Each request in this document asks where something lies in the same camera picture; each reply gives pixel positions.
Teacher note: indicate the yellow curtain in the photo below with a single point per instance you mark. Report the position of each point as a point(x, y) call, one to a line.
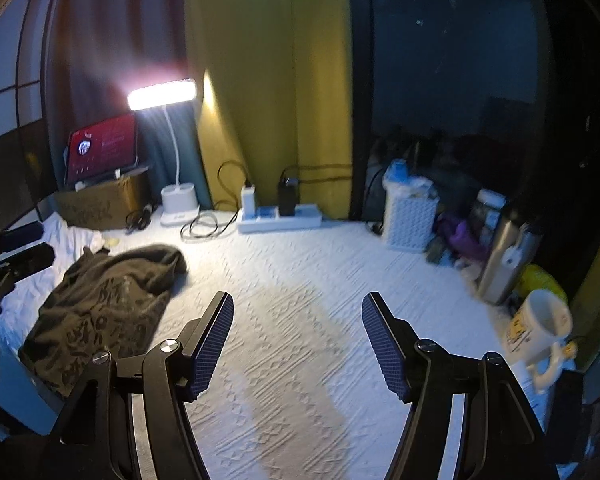
point(270, 85)

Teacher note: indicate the small cream round item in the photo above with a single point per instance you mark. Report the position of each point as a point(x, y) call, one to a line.
point(111, 242)

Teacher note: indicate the white printed box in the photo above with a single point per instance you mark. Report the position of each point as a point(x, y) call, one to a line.
point(489, 210)

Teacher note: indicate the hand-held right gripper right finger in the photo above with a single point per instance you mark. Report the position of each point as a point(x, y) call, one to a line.
point(382, 350)

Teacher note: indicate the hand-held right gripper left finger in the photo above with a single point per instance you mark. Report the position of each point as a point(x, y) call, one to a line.
point(212, 345)

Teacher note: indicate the steel thermos bottle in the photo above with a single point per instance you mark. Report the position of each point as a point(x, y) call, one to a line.
point(500, 265)

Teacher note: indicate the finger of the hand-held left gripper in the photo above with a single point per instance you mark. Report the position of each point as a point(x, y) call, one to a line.
point(25, 232)
point(30, 259)

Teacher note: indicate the tablet with red screen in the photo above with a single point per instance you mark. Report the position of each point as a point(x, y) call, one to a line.
point(102, 147)

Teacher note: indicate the white textured bedspread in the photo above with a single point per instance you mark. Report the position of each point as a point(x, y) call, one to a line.
point(300, 310)

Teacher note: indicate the dark olive printed t-shirt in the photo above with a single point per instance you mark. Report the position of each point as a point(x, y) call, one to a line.
point(105, 305)

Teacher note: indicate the white power strip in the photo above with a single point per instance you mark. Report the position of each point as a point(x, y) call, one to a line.
point(305, 220)

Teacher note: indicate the brown cardboard box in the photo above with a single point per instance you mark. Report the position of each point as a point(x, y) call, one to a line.
point(100, 205)

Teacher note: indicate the dark curtain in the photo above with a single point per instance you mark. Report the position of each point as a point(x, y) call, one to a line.
point(115, 35)

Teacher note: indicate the yellow bag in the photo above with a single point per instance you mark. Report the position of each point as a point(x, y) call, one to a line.
point(540, 280)

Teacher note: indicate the white plastic basket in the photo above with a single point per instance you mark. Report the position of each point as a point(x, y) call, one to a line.
point(410, 220)

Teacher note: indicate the white mug with yellow print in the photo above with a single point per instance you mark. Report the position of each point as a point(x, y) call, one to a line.
point(535, 330)

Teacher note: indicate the green patterned pouch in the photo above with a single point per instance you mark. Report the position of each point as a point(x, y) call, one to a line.
point(432, 252)

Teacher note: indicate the bundle of plastic packets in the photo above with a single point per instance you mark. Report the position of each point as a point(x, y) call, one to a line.
point(397, 172)

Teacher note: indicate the white plug charger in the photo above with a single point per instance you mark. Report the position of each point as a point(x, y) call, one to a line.
point(249, 200)

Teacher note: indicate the black metal pole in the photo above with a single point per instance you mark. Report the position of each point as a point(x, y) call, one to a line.
point(361, 110)

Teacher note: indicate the purple cloth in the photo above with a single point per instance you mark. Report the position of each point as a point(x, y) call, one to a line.
point(462, 240)

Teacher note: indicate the black plug charger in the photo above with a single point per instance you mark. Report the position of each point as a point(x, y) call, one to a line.
point(287, 197)

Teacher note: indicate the white desk lamp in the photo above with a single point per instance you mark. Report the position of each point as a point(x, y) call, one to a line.
point(180, 200)

